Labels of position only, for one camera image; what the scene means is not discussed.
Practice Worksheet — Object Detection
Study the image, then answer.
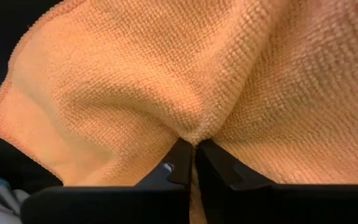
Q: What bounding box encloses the orange microfiber towel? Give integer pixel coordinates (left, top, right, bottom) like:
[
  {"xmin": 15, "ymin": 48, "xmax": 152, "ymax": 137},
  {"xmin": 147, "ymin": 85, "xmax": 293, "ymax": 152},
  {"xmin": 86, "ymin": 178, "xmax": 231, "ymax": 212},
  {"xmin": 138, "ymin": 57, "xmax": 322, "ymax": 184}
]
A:
[{"xmin": 0, "ymin": 0, "xmax": 358, "ymax": 224}]

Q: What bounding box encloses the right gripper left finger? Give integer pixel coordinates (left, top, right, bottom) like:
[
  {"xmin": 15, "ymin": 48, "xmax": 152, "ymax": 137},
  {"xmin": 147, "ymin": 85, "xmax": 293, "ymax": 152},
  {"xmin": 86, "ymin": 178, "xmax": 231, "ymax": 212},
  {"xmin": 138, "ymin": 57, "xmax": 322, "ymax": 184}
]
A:
[{"xmin": 20, "ymin": 138, "xmax": 195, "ymax": 224}]

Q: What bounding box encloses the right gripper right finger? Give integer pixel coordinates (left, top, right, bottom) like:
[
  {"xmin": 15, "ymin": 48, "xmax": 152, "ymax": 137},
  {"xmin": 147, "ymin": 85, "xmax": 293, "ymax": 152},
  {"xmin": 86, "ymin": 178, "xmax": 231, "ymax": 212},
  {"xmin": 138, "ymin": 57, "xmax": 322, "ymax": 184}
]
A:
[{"xmin": 196, "ymin": 139, "xmax": 358, "ymax": 224}]

